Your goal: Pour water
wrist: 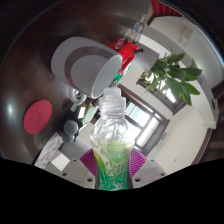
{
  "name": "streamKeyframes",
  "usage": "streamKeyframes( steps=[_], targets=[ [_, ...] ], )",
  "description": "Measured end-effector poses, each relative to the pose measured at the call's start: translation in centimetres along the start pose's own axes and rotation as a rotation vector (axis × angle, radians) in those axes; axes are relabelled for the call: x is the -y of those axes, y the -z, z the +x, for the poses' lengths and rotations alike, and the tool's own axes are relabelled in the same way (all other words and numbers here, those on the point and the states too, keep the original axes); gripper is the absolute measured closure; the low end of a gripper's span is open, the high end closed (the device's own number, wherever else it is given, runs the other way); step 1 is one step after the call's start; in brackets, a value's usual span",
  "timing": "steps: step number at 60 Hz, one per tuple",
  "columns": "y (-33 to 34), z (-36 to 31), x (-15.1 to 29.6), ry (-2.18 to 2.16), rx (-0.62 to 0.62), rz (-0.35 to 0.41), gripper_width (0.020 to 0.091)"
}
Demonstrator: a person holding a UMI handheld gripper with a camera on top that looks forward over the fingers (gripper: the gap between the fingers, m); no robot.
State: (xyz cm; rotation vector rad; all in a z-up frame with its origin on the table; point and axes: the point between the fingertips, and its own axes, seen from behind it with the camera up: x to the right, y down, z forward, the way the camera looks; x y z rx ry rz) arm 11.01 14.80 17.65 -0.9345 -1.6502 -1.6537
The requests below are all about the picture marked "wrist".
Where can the dark grey headphones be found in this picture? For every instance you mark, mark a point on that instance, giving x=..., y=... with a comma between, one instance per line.
x=70, y=128

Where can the flat round red coaster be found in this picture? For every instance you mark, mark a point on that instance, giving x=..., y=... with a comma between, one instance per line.
x=37, y=116

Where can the green exit sign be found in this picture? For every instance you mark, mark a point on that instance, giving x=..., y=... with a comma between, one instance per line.
x=164, y=136

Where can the red plastic basket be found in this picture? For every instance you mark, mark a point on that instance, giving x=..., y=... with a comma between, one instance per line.
x=123, y=50

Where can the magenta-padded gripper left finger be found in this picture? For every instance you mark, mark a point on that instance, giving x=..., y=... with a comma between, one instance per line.
x=78, y=171

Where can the dark-framed window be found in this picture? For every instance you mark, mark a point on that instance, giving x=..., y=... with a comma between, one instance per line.
x=173, y=100

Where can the white wall panel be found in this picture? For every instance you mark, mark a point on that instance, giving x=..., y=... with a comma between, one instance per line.
x=186, y=33

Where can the clear green-label drink bottle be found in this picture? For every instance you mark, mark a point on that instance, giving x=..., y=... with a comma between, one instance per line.
x=112, y=146

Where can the dark wooden glazed door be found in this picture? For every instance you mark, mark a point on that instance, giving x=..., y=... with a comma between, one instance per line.
x=146, y=128

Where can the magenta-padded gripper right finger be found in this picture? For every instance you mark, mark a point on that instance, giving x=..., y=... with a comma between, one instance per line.
x=148, y=171

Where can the printed paper sheet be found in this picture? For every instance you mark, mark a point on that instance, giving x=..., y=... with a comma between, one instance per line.
x=48, y=151

